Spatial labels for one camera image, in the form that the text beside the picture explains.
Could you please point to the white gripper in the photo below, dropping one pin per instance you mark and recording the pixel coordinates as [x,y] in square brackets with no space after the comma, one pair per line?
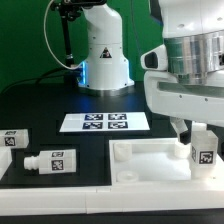
[164,95]

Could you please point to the white square tabletop tray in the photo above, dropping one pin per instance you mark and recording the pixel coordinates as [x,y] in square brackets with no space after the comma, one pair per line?
[141,161]

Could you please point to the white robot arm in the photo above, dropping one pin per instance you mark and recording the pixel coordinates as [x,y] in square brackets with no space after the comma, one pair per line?
[184,76]

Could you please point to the white sheet with tags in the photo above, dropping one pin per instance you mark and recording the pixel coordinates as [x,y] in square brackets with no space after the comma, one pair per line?
[99,122]

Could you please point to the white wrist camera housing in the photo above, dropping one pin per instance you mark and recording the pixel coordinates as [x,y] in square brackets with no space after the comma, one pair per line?
[155,59]

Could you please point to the white front fence rail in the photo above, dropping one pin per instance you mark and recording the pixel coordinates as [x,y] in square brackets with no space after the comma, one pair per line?
[154,196]

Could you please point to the white fence rail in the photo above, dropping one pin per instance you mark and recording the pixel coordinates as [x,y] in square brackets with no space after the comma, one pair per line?
[154,196]
[5,160]

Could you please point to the black camera stand pole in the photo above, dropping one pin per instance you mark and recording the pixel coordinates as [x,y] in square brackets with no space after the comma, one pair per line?
[67,13]

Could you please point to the white left fence rail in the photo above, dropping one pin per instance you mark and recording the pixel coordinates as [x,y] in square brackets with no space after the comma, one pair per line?
[5,160]

